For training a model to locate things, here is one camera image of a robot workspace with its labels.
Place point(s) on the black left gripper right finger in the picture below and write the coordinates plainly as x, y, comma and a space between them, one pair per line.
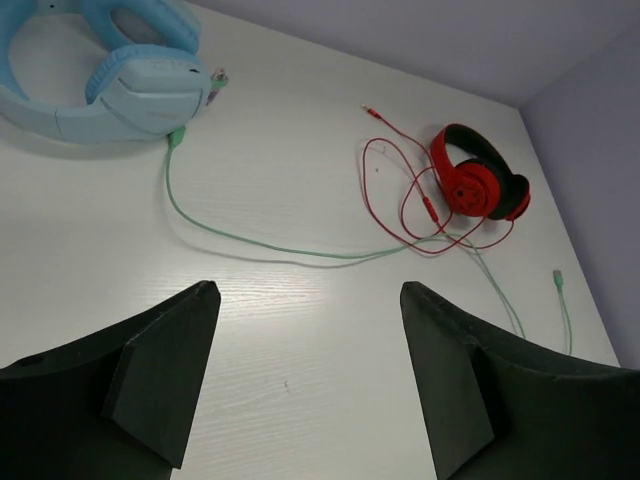
496, 406

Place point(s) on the light blue headphones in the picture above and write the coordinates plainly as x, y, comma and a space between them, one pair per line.
150, 84

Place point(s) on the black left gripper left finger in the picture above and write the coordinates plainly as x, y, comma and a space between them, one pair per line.
115, 404

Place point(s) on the red black headphones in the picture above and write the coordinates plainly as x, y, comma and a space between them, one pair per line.
474, 177

